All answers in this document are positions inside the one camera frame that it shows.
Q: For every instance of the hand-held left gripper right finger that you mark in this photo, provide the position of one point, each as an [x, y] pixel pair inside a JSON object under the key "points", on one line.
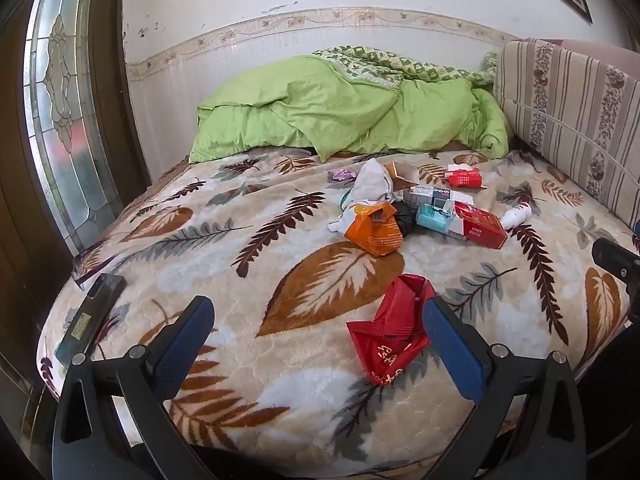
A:
{"points": [[455, 352]]}

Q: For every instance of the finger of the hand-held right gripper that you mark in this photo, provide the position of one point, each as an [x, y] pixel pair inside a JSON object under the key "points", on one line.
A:
{"points": [[617, 260]]}

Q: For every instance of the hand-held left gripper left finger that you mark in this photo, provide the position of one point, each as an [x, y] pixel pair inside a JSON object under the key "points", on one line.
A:
{"points": [[185, 337]]}

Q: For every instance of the red plastic wrapper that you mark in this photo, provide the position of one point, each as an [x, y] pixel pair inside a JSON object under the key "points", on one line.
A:
{"points": [[390, 340]]}

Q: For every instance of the white and blue medicine box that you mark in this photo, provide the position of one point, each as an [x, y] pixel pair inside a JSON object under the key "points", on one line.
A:
{"points": [[432, 219]]}

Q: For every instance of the white and dark medicine box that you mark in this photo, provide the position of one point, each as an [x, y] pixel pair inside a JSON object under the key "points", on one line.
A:
{"points": [[435, 194]]}

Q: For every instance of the red tissue packet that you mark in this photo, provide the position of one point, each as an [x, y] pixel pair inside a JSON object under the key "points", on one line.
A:
{"points": [[462, 178]]}

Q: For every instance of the orange medicine box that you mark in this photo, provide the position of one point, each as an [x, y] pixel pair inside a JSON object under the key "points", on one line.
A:
{"points": [[400, 172]]}

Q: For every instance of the white work glove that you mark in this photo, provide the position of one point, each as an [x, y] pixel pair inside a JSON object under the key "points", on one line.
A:
{"points": [[370, 180]]}

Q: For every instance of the purple wrapper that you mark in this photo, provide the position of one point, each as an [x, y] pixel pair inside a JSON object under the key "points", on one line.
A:
{"points": [[342, 175]]}

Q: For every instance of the leaf print blanket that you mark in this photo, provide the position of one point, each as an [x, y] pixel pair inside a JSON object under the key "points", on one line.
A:
{"points": [[250, 280]]}

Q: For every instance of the black smartphone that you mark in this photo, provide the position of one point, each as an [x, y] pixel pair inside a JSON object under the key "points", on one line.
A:
{"points": [[90, 315]]}

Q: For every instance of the white plastic bottle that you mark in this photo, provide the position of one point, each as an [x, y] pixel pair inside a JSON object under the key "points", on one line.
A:
{"points": [[517, 216]]}

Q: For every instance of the red cigarette box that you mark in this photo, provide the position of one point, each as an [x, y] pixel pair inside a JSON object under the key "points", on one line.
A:
{"points": [[480, 227]]}

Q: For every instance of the black plastic bag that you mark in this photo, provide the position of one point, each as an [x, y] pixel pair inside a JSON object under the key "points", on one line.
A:
{"points": [[406, 220]]}

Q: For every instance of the orange crumpled packet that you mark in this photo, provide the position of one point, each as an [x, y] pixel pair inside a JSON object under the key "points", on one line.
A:
{"points": [[372, 235]]}

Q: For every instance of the striped floral cushion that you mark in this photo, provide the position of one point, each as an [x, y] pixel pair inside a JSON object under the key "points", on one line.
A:
{"points": [[565, 110]]}

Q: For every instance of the stained glass pane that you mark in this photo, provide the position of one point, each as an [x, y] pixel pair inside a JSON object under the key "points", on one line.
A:
{"points": [[65, 110]]}

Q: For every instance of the dark wooden door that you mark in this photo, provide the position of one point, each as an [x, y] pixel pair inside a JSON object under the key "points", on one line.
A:
{"points": [[107, 85]]}

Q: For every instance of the green quilt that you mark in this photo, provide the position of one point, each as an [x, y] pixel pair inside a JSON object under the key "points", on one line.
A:
{"points": [[325, 110]]}

